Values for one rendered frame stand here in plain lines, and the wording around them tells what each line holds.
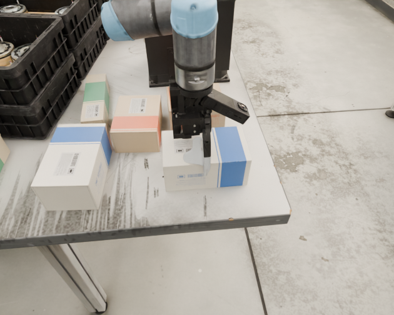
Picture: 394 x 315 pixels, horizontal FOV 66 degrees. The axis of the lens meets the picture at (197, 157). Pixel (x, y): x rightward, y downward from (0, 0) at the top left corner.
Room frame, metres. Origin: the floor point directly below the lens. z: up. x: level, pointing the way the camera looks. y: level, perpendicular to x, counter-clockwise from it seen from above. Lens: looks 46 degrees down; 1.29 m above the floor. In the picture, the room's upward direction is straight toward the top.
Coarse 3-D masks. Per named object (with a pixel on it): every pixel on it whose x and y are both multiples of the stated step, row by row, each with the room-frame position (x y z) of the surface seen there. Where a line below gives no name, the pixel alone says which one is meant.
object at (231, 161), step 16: (224, 128) 0.57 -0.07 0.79; (240, 128) 0.57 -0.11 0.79; (176, 144) 0.51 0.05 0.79; (192, 144) 0.51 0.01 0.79; (224, 144) 0.51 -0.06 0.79; (240, 144) 0.51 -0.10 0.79; (176, 160) 0.46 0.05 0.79; (224, 160) 0.46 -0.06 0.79; (240, 160) 0.46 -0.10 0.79; (176, 176) 0.45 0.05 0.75; (192, 176) 0.45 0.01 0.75; (208, 176) 0.45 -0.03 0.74; (224, 176) 0.46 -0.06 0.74; (240, 176) 0.46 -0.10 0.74
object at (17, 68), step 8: (0, 16) 0.91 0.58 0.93; (8, 16) 0.91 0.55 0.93; (16, 16) 0.91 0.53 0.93; (24, 16) 0.91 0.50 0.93; (32, 16) 0.91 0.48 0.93; (40, 16) 0.91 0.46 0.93; (48, 16) 0.91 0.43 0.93; (56, 16) 0.91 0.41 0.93; (56, 24) 0.86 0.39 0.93; (48, 32) 0.80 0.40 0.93; (56, 32) 0.84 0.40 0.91; (40, 40) 0.76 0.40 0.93; (48, 40) 0.79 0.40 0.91; (32, 48) 0.71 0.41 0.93; (40, 48) 0.74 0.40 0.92; (24, 56) 0.67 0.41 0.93; (32, 56) 0.70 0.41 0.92; (16, 64) 0.63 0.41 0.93; (24, 64) 0.66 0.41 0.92; (0, 72) 0.61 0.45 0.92; (8, 72) 0.61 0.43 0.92; (16, 72) 0.62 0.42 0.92
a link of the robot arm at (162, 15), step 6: (156, 0) 0.60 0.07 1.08; (162, 0) 0.59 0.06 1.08; (168, 0) 0.59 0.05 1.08; (156, 6) 0.59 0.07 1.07; (162, 6) 0.58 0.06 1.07; (168, 6) 0.58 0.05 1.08; (156, 12) 0.58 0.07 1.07; (162, 12) 0.58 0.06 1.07; (168, 12) 0.58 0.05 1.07; (156, 18) 0.58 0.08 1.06; (162, 18) 0.58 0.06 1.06; (168, 18) 0.57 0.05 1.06; (162, 24) 0.58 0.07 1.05; (168, 24) 0.57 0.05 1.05; (162, 30) 0.58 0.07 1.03; (168, 30) 0.58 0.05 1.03
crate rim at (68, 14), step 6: (78, 0) 1.04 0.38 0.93; (84, 0) 1.08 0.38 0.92; (72, 6) 0.98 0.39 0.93; (78, 6) 1.02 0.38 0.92; (0, 12) 0.94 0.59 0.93; (6, 12) 0.94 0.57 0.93; (12, 12) 0.94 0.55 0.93; (66, 12) 0.94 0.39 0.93; (72, 12) 0.97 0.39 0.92; (66, 18) 0.92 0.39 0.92
